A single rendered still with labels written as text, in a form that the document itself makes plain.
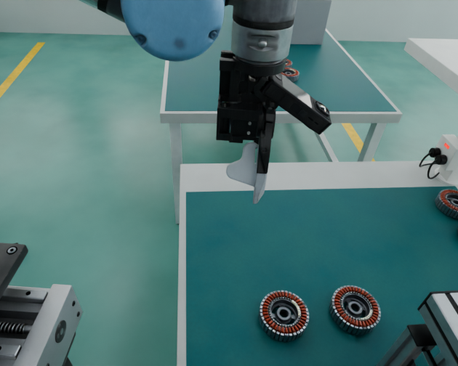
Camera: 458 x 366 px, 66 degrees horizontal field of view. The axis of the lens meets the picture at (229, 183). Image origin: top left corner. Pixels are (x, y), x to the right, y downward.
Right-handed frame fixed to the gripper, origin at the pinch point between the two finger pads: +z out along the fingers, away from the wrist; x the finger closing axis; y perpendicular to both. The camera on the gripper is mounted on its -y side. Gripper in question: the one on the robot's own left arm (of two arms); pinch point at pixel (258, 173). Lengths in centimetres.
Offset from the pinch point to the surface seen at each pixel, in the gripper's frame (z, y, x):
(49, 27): 108, 228, -377
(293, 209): 40, -16, -33
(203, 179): 41, 14, -45
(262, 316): 37.1, -4.9, 5.3
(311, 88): 41, -33, -120
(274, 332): 37.1, -7.3, 8.6
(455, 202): 39, -69, -40
